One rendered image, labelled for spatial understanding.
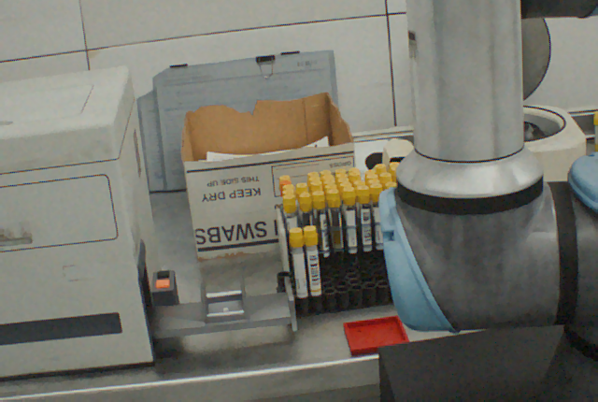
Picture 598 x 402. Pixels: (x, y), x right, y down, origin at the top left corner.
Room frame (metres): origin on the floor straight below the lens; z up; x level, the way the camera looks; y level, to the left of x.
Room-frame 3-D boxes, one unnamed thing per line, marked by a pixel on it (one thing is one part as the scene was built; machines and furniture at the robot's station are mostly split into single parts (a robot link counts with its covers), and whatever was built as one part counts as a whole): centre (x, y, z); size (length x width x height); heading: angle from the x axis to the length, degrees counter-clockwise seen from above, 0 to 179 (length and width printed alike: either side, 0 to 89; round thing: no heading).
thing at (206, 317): (1.01, 0.12, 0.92); 0.21 x 0.07 x 0.05; 94
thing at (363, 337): (0.98, -0.07, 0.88); 0.07 x 0.07 x 0.01; 4
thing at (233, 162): (1.41, 0.05, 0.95); 0.29 x 0.25 x 0.15; 4
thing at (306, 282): (1.11, -0.05, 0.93); 0.17 x 0.09 x 0.11; 94
